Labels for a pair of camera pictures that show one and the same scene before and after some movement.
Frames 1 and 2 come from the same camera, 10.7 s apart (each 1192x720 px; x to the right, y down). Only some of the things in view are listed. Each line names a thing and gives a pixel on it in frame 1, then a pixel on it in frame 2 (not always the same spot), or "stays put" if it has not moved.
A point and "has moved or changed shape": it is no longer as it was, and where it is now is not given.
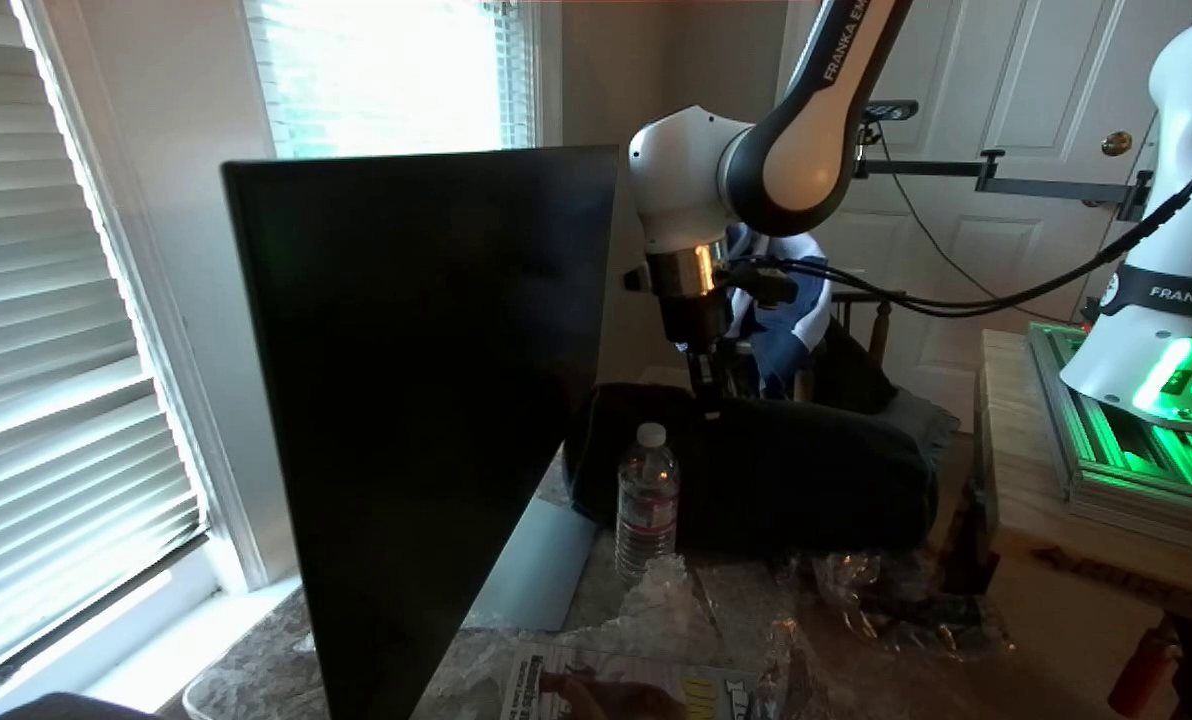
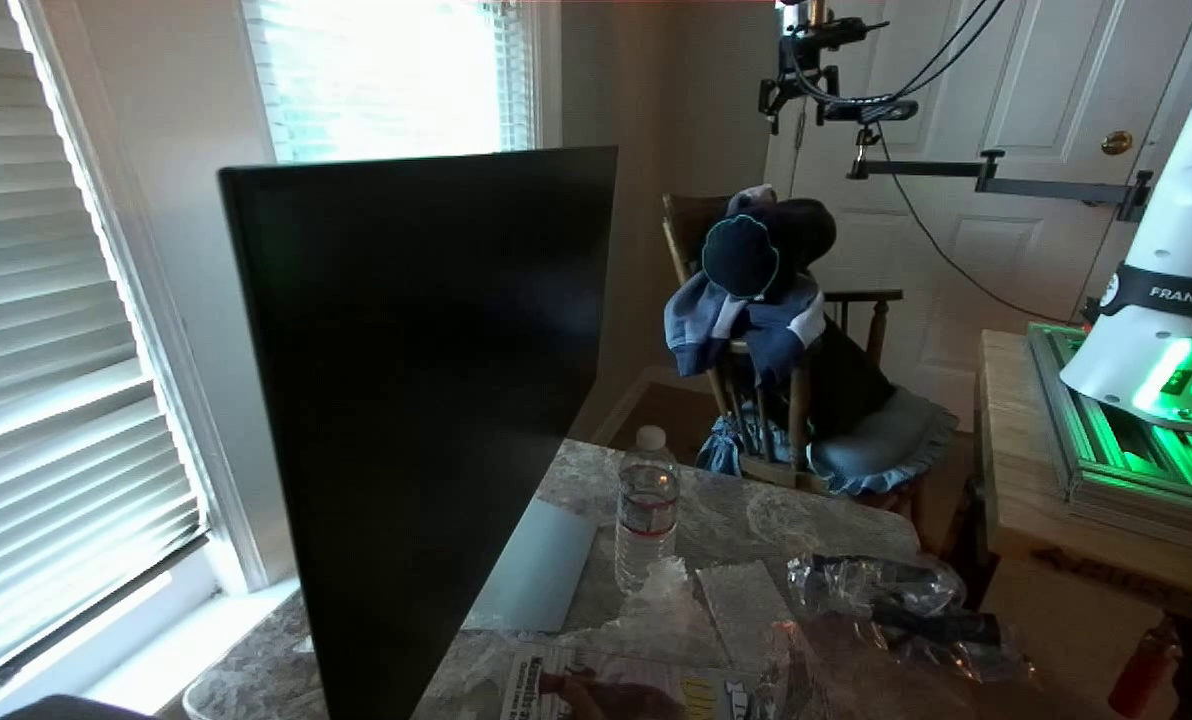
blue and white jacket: x=777 y=328 stays put
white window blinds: x=68 y=474 stays put
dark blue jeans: x=760 y=477 has moved or changed shape
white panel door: x=999 y=156 stays put
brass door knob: x=1118 y=142 stays put
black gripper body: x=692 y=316 -> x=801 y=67
